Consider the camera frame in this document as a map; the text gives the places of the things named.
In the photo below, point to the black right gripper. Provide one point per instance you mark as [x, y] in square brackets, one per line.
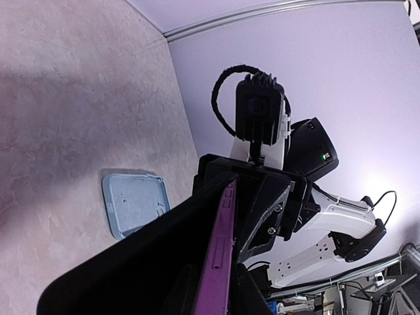
[269, 201]

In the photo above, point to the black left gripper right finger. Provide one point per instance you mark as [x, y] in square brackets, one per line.
[244, 295]

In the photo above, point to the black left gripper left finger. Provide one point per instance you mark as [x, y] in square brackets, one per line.
[182, 295]

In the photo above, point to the black phone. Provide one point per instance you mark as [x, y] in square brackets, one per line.
[214, 284]

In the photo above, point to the black phone case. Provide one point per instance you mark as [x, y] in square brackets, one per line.
[135, 275]

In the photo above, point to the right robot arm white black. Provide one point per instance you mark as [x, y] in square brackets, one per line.
[352, 230]

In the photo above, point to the light blue phone case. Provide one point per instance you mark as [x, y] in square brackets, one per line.
[133, 200]

